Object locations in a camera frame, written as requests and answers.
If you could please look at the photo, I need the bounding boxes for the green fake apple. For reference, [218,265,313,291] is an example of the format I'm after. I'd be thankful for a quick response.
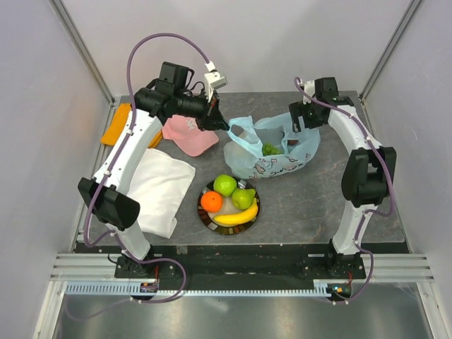
[213,174,237,197]

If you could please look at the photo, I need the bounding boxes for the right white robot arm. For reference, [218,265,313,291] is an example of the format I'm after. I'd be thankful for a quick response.
[289,77,397,278]

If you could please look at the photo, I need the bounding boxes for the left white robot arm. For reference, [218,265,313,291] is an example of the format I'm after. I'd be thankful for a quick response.
[78,61,230,278]

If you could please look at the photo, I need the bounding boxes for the light blue plastic bag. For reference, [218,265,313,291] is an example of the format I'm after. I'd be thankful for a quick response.
[223,112,321,179]

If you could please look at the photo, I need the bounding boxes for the pink baseball cap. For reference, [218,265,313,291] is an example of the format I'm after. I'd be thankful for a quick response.
[162,115,219,157]

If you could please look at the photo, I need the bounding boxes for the green fake grapes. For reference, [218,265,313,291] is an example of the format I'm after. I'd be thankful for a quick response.
[262,143,284,156]

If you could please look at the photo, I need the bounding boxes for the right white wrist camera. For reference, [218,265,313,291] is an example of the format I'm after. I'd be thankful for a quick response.
[302,81,316,105]

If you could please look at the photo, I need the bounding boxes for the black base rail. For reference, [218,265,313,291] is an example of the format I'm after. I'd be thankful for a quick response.
[112,243,364,283]

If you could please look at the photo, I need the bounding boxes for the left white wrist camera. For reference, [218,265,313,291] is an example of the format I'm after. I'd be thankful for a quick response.
[204,61,227,102]

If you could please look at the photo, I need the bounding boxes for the orange folded cloth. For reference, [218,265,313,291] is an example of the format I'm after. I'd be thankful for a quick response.
[100,102,163,148]

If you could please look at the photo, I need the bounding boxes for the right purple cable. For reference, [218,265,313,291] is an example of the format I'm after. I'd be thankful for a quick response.
[293,77,396,308]

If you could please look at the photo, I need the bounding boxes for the white folded cloth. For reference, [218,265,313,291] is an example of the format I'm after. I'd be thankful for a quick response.
[129,148,196,239]

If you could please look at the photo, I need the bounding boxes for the dark rimmed beige plate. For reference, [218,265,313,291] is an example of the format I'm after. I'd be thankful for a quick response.
[197,180,261,235]

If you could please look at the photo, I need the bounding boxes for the green fake pear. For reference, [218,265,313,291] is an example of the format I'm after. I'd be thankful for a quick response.
[231,189,256,210]

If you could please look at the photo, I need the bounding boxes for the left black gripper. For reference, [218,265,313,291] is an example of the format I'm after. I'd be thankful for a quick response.
[174,88,230,132]

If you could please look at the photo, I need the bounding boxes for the orange fake fruit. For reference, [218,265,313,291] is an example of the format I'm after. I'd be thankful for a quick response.
[200,191,223,213]

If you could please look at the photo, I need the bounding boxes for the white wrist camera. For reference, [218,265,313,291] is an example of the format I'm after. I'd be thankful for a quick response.
[302,81,316,105]
[204,61,227,102]

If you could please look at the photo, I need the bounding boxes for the yellow fake banana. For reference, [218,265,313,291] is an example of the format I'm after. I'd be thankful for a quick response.
[213,198,258,226]

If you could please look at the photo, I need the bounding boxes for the white slotted cable duct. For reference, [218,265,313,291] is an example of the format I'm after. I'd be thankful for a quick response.
[66,281,351,297]

